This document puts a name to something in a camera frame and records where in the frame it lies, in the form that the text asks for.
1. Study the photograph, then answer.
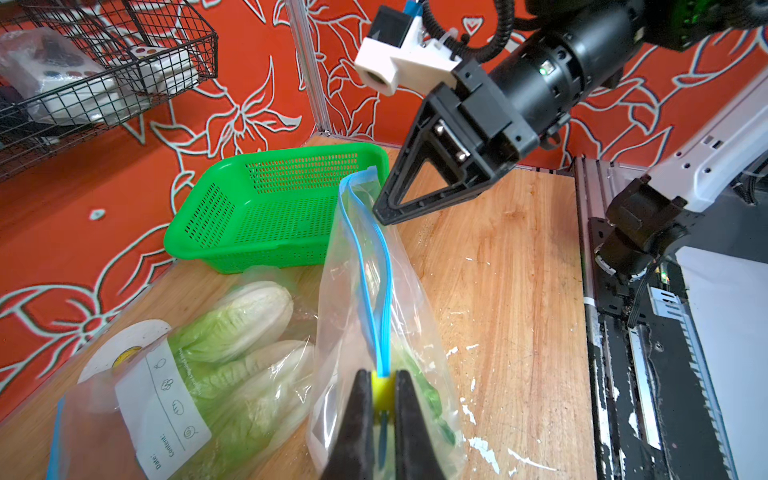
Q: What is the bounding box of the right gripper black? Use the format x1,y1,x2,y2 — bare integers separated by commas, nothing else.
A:
373,23,642,225

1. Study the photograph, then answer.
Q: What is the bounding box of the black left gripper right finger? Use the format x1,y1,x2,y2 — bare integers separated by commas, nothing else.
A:
394,370,446,480

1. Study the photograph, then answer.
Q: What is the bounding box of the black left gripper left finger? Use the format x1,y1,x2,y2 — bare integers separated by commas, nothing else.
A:
321,369,375,480

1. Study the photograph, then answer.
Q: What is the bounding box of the chinese cabbage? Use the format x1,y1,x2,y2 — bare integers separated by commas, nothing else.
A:
393,347,456,447

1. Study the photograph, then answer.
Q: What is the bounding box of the clear zip-top bag blue seal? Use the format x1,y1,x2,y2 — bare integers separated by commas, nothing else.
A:
307,172,467,479

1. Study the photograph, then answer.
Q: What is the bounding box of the green plastic basket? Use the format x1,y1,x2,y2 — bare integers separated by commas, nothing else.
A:
164,143,389,274

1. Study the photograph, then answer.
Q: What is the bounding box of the white tape roll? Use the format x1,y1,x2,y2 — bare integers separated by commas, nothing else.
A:
78,319,172,384

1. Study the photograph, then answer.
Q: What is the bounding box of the white button box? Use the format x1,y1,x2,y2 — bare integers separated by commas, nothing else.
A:
115,45,199,96

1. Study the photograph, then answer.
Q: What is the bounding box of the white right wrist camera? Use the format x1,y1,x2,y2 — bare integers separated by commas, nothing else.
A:
354,1,461,96

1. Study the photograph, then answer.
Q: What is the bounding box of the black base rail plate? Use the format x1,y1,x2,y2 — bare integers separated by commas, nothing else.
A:
574,158,737,479

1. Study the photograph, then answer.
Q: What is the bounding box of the black wire wall basket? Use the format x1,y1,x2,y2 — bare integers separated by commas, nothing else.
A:
1,1,218,180

